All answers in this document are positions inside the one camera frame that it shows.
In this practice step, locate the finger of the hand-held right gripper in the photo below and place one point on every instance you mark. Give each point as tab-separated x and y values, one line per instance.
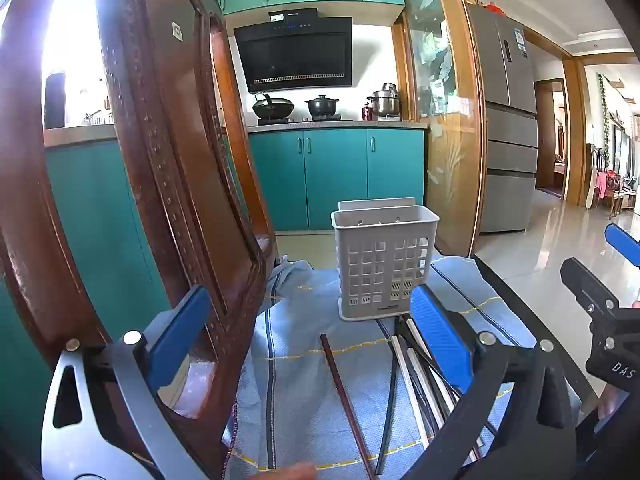
585	282
622	240

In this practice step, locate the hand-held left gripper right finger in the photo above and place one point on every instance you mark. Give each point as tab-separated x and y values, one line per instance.
440	340

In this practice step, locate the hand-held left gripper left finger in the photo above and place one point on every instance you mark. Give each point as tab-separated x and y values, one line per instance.
180	335

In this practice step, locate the black chopstick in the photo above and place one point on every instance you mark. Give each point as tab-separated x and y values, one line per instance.
435	412
390	400

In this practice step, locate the white plastic utensil basket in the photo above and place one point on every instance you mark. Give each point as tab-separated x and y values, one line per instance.
370	260

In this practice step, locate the brown chopstick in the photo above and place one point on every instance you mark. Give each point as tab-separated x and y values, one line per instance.
345	400

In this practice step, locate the person's right hand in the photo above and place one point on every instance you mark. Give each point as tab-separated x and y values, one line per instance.
612	402

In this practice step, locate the wooden chairs with pink cloth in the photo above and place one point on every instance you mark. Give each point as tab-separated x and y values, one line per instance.
607	185

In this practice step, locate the green hanging vine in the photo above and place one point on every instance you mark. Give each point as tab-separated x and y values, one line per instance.
604	120

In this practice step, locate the blue striped cloth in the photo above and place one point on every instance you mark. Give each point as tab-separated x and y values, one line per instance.
300	385

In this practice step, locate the teal side cabinet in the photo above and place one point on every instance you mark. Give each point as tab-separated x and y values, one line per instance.
100	220

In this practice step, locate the silver refrigerator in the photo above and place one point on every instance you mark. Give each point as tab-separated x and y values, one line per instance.
505	160

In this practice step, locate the carved wooden chair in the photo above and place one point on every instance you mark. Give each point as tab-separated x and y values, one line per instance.
165	160

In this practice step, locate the wood-framed glass door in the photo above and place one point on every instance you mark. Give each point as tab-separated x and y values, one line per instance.
440	160

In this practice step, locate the beige kitchen countertop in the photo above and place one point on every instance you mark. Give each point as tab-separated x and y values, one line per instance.
390	124

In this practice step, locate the red thermos bottle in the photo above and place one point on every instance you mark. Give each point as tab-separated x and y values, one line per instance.
367	112

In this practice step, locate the steel stockpot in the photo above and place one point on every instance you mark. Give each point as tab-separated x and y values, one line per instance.
385	102

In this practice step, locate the black wok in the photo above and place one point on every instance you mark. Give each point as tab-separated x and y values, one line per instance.
272	107

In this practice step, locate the gas stove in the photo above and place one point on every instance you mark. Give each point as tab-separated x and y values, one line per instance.
300	120

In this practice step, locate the black lidded pot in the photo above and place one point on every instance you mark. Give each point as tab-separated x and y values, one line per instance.
322	106

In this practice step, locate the black range hood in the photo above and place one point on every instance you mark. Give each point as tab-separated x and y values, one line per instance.
295	60

